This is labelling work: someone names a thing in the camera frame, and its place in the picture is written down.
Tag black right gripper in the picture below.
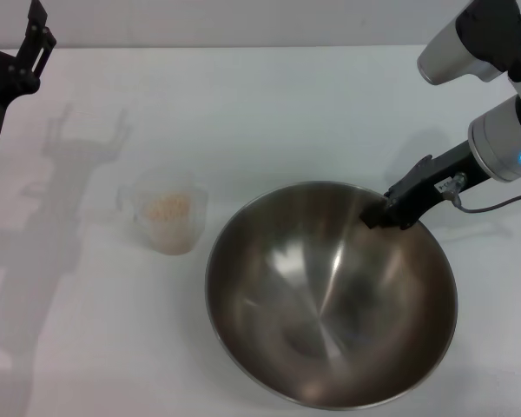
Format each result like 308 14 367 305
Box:
361 140 491 230

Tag large stainless steel bowl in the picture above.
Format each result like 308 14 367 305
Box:
204 180 458 411

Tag clear plastic measuring cup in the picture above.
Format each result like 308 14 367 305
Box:
116 169 210 256

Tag white rice grains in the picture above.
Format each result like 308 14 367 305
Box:
141 192 200 255

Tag right arm gray cable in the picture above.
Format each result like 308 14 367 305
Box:
442 172 521 215

